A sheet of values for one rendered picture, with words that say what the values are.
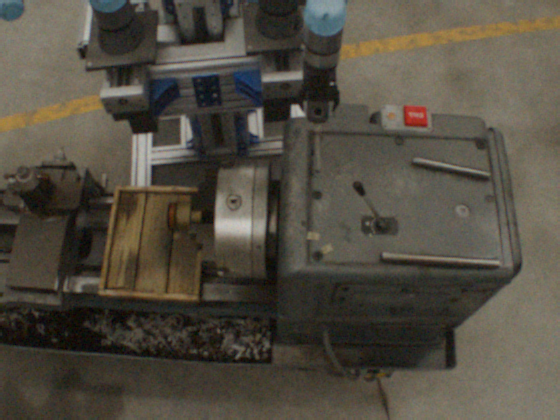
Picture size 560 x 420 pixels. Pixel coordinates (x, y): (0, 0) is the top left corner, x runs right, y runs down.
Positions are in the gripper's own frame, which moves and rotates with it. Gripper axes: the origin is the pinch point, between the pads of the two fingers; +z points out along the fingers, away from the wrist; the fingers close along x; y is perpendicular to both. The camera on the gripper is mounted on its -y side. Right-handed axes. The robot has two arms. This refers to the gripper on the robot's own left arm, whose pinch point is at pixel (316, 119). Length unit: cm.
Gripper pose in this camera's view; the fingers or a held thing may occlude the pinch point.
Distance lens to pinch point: 133.5
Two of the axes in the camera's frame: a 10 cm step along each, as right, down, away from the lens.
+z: 0.0, 4.3, 9.0
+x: -10.0, -0.1, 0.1
